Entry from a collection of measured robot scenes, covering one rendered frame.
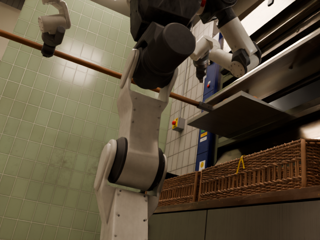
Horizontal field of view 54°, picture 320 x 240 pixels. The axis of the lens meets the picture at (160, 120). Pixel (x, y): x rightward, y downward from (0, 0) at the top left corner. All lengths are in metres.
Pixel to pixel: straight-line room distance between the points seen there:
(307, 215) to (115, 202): 0.49
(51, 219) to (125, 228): 1.84
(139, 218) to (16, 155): 1.92
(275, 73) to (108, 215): 1.28
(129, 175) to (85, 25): 2.51
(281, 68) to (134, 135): 1.09
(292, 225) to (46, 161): 2.18
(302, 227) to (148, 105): 0.56
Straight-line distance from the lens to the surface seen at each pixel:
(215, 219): 1.14
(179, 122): 2.80
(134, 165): 0.92
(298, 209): 0.87
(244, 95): 1.69
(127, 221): 0.90
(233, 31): 1.37
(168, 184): 1.63
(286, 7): 2.23
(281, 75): 1.89
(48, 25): 1.41
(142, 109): 1.02
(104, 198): 0.93
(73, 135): 2.82
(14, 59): 3.00
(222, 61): 1.47
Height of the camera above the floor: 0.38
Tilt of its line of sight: 23 degrees up
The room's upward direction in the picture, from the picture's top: 9 degrees clockwise
